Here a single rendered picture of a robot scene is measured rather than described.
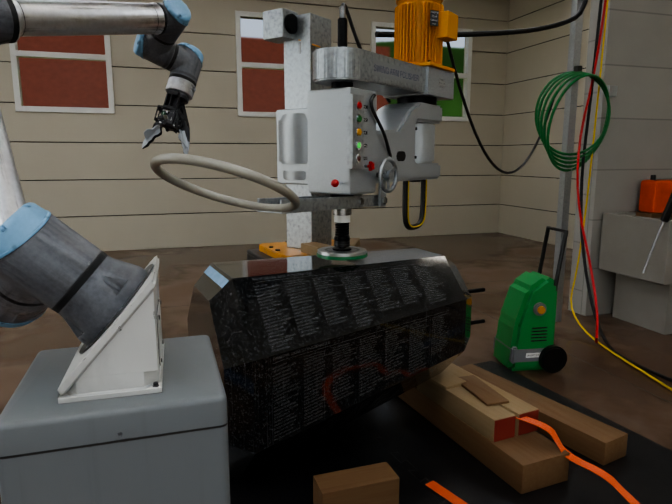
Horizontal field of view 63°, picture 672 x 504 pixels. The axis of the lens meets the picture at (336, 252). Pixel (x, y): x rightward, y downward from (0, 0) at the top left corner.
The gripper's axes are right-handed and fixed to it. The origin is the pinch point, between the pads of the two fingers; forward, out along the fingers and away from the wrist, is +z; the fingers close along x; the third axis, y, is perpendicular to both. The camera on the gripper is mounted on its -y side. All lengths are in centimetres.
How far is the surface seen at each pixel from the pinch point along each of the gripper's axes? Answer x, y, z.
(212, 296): 18, -35, 41
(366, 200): 66, -59, -14
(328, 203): 53, -37, -4
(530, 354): 180, -172, 29
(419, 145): 85, -90, -56
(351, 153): 57, -33, -25
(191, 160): 18.6, 24.0, 6.6
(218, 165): 26.6, 24.2, 6.4
